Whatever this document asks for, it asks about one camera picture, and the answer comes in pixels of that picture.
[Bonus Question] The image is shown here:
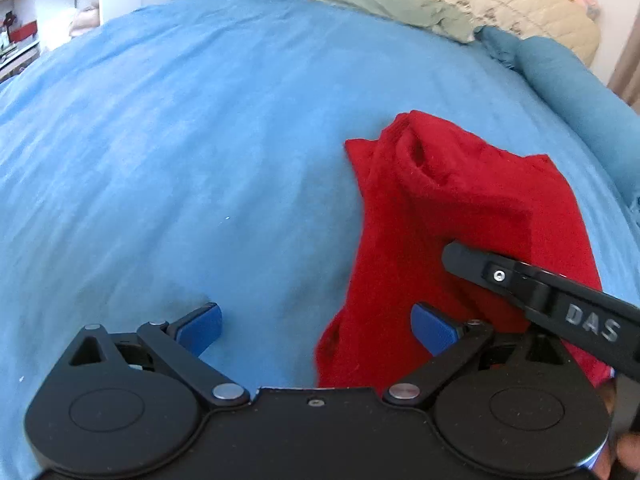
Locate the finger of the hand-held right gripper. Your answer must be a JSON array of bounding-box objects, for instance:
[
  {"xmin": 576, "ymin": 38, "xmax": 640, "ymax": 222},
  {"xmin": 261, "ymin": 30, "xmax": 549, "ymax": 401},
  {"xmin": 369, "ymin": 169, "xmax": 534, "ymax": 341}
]
[{"xmin": 442, "ymin": 240, "xmax": 553, "ymax": 321}]

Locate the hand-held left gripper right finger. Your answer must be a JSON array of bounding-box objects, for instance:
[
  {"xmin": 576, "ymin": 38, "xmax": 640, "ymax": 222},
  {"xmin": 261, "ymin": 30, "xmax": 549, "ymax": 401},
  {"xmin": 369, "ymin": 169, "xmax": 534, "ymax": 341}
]
[{"xmin": 382, "ymin": 302, "xmax": 581, "ymax": 406}]

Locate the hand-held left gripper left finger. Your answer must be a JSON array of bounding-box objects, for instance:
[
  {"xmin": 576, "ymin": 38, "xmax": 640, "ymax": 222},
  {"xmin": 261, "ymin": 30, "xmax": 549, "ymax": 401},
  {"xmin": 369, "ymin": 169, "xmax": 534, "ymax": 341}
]
[{"xmin": 67, "ymin": 302, "xmax": 251, "ymax": 408}]

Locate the red knit sweater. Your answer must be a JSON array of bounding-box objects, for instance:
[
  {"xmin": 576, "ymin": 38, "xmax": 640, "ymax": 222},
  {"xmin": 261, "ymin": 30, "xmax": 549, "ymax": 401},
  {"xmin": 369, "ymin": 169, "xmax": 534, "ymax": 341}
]
[{"xmin": 314, "ymin": 109, "xmax": 615, "ymax": 390}]

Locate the person's right hand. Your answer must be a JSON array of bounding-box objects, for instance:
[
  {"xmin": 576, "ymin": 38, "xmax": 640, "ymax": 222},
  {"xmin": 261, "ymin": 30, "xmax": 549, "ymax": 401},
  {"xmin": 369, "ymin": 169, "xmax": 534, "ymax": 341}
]
[{"xmin": 595, "ymin": 377, "xmax": 640, "ymax": 480}]

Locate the bed with blue sheet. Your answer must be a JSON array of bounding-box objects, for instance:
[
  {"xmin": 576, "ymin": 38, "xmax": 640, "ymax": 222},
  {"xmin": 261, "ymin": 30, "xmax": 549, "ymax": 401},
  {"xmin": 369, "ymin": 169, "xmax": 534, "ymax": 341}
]
[{"xmin": 0, "ymin": 0, "xmax": 640, "ymax": 476}]

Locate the beige curtain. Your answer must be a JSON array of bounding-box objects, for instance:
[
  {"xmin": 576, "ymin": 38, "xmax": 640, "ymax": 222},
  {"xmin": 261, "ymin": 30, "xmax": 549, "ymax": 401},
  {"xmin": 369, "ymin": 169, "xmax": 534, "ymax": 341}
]
[{"xmin": 606, "ymin": 20, "xmax": 640, "ymax": 108}]

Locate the green pillow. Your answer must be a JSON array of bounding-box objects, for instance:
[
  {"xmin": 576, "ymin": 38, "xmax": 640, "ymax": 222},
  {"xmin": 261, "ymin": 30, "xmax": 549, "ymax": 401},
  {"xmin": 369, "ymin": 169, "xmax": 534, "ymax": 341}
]
[{"xmin": 297, "ymin": 0, "xmax": 476, "ymax": 43}]

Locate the red box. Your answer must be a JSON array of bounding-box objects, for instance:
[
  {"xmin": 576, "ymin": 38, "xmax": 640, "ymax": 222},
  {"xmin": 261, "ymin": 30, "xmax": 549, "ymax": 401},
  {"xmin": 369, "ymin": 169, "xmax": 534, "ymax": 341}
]
[{"xmin": 9, "ymin": 19, "xmax": 39, "ymax": 45}]

